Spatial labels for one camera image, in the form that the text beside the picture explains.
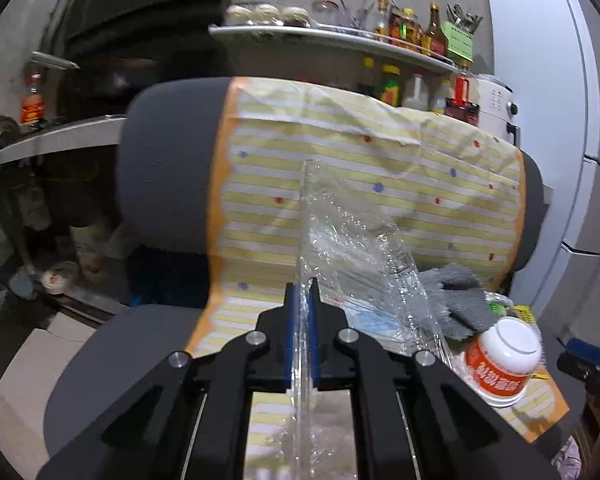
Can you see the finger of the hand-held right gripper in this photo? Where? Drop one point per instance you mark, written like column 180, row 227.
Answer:
column 585, row 352

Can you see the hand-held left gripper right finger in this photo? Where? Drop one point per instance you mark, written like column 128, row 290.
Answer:
column 316, row 355

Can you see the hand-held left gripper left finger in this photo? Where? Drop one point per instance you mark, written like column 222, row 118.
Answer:
column 291, row 340

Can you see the pink plastic bag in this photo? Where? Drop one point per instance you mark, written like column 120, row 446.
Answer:
column 566, row 452

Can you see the orange white instant noodle bowl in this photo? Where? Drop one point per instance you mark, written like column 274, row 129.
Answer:
column 500, row 360

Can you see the green plastic wrapper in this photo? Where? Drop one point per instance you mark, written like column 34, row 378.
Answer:
column 500, row 305

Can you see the clear plastic wrap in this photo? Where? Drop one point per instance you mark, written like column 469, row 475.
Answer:
column 360, row 260

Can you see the grey and white cleaning cloth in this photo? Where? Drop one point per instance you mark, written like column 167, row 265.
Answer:
column 455, row 300

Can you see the yellow striped dotted paper mat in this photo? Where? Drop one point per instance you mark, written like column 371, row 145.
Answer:
column 380, row 185

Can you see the grey office chair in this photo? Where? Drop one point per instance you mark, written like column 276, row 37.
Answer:
column 165, row 170

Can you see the patterned ceramic bowl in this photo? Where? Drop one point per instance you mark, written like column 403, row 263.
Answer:
column 60, row 277

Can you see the grey refrigerator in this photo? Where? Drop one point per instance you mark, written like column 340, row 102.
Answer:
column 540, row 110

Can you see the dark red box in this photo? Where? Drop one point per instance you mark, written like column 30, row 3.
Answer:
column 462, row 112

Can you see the yellow label bottle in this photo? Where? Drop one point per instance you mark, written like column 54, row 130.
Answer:
column 390, row 87

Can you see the dark bottle yellow cap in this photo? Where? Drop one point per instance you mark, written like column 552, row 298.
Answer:
column 368, row 77

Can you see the white plastic jug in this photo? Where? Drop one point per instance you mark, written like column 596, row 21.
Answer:
column 415, row 94

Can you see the oil bottle red label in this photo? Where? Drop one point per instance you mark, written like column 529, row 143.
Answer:
column 462, row 91

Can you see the curved metal shelf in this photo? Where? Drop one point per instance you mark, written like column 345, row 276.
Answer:
column 305, row 35

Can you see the glass spice jar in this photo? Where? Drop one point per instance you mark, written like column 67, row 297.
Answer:
column 295, row 17
column 238, row 15
column 266, row 15

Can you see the red lid glass jar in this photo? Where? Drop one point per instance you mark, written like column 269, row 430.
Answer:
column 326, row 12

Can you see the orange label bottle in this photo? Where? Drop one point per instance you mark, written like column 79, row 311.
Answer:
column 405, row 30

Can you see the clear glass bottle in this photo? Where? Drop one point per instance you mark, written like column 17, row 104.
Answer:
column 382, row 22

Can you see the glass utensil holder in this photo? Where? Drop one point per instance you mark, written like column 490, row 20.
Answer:
column 352, row 15

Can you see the green plastic basket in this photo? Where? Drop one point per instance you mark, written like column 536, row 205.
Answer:
column 459, row 42

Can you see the brown sauce bottle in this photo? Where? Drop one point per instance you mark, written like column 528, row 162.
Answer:
column 434, row 35

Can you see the red label sauce bottle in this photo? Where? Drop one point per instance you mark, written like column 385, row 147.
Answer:
column 32, row 105

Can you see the metal pot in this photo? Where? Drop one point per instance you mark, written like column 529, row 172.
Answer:
column 0, row 135

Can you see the kitchen knife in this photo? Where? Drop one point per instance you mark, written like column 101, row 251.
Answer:
column 55, row 60

